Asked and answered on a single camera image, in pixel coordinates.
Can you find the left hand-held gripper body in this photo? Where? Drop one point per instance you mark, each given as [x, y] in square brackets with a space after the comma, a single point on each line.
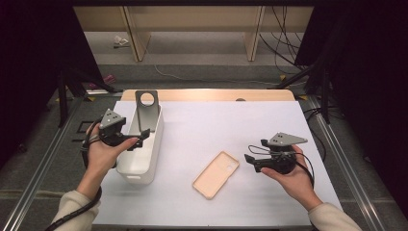
[111, 120]

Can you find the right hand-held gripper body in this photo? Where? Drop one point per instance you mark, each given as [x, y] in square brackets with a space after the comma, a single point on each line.
[285, 139]

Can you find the grey phone case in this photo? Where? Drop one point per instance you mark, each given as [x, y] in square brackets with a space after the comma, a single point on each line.
[148, 117]

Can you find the white plastic storage box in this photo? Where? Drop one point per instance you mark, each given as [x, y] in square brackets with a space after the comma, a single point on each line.
[141, 166]

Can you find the beige phone case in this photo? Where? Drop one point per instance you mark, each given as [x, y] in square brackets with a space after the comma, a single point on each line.
[213, 176]

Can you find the person's left hand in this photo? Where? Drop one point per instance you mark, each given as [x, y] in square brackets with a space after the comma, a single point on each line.
[101, 160]

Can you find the person's right hand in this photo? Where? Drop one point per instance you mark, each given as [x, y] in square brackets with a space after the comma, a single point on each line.
[298, 184]

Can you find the pink packet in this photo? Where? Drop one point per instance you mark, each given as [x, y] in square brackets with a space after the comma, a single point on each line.
[109, 78]

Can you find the black metal stand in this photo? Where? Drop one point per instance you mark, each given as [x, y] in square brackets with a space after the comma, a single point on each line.
[326, 102]
[63, 102]

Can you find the white paper scrap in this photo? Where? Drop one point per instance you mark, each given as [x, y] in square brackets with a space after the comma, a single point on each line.
[120, 41]

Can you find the black curtain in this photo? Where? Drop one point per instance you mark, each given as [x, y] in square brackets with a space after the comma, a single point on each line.
[32, 48]
[369, 64]

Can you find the aluminium floor rail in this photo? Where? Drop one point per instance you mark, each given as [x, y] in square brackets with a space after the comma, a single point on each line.
[362, 195]
[28, 192]
[102, 92]

